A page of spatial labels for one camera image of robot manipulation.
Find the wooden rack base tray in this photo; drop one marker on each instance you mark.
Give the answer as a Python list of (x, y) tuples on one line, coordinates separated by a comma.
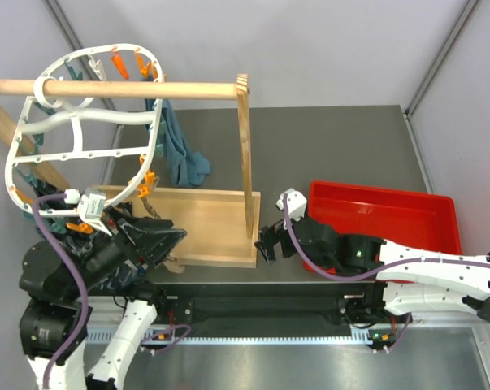
[(213, 219)]

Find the red plastic tray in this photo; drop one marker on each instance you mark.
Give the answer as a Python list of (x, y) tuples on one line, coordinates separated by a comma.
[(419, 220)]

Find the white plastic sock hanger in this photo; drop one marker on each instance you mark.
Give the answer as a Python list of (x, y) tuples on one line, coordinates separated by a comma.
[(42, 114)]

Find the wooden rack upright post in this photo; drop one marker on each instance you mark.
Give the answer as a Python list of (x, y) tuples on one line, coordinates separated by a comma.
[(242, 98)]

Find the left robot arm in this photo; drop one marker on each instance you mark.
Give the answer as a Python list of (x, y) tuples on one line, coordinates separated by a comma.
[(53, 328)]

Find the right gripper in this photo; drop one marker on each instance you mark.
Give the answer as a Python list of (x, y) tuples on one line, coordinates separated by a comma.
[(269, 237)]

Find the wooden rod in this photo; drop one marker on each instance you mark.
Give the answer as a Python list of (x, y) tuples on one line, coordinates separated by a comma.
[(127, 89)]

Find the brown argyle sock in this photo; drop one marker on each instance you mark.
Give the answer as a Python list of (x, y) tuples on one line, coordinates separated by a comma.
[(149, 208), (173, 265)]

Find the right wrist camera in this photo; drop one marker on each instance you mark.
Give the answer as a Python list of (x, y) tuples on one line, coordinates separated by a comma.
[(296, 202)]

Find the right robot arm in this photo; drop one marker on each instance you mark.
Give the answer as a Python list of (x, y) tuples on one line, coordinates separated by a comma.
[(402, 279)]

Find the teal clip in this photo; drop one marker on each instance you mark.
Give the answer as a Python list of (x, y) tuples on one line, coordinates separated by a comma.
[(30, 144), (28, 177)]

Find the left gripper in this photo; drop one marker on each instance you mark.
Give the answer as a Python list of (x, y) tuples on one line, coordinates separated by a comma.
[(154, 237)]

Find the teal blue sock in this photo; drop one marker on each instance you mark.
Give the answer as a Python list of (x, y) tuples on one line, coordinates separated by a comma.
[(187, 168)]

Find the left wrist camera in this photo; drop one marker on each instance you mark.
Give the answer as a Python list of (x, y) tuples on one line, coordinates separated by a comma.
[(89, 206)]

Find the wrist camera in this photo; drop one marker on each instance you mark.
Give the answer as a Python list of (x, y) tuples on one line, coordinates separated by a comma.
[(296, 202), (89, 206)]

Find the orange clip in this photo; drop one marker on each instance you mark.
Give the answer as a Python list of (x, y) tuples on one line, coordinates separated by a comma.
[(149, 176), (25, 199), (145, 189), (81, 227)]

